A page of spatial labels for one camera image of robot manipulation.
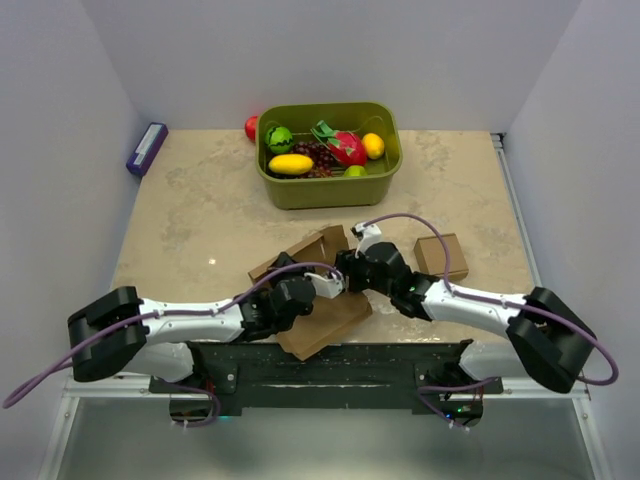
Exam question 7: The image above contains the yellow toy mango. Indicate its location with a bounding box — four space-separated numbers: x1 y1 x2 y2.
268 154 314 176

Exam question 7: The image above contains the purple white rectangular box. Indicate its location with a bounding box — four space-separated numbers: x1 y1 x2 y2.
126 122 169 178

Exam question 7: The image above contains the green toy lime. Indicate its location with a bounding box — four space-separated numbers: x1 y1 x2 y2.
343 165 368 178

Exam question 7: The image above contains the purple toy grapes bunch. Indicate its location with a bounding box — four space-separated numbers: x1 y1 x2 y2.
292 142 336 178

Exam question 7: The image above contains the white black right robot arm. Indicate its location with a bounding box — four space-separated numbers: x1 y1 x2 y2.
335 242 596 393

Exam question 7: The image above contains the yellow toy lemon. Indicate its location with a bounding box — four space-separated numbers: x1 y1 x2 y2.
361 133 385 160

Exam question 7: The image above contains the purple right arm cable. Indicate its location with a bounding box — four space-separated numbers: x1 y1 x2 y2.
357 212 620 387

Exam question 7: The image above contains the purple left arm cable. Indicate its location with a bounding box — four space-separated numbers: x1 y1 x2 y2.
1 262 344 410

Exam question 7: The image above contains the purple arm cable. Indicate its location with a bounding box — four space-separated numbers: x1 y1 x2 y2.
1 262 344 410
357 212 620 387

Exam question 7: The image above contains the red toy apple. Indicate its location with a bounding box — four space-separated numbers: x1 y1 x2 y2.
244 115 258 143

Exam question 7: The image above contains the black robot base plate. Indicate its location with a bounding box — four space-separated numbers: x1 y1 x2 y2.
149 340 503 423

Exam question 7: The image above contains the pink toy dragon fruit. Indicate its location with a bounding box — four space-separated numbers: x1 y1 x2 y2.
311 121 368 167

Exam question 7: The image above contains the small folded cardboard box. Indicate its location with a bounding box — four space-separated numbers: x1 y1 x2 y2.
414 233 469 282

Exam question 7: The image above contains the small toy watermelon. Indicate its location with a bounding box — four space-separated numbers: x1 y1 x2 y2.
264 126 294 155

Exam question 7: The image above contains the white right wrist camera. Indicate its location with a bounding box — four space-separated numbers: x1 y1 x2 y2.
351 221 382 257

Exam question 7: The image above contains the green plastic basket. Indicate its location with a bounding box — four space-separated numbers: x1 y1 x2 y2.
256 102 402 210

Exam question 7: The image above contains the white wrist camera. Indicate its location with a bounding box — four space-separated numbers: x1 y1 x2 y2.
351 221 382 257
304 272 345 299

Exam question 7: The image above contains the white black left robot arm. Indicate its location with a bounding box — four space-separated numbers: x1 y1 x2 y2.
67 253 333 392

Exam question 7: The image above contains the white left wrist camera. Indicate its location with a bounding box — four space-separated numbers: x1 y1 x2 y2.
304 272 345 299

